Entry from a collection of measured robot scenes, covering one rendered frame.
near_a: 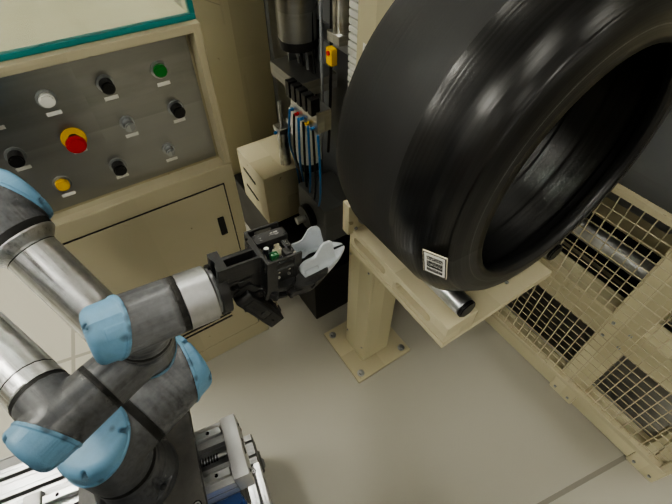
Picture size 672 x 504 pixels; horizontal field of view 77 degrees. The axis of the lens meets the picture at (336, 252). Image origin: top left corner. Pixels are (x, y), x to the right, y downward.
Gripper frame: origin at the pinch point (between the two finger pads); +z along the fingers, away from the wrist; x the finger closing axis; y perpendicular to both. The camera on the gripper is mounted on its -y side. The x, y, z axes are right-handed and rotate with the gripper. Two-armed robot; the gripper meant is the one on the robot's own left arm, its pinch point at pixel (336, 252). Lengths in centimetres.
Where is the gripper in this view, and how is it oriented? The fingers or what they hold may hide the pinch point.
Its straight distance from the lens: 66.6
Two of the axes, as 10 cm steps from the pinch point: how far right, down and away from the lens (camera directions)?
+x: -5.5, -6.3, 5.5
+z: 8.3, -3.3, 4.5
